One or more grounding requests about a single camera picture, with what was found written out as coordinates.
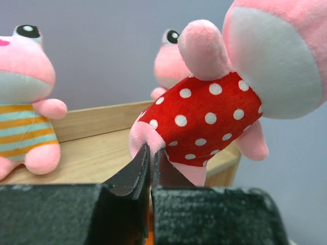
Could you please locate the pink plush striped shirt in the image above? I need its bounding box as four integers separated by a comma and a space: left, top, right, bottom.
151, 29, 191, 100
1, 24, 67, 179

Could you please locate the pink plush red polka-dot shirt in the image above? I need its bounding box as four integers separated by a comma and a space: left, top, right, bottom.
129, 1, 326, 186

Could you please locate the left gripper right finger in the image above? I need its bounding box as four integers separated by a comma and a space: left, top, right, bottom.
151, 150, 289, 245

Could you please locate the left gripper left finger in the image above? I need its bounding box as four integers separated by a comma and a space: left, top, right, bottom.
1, 145, 150, 244

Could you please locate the wooden three-tier shelf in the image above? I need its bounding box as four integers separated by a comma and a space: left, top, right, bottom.
0, 100, 242, 188

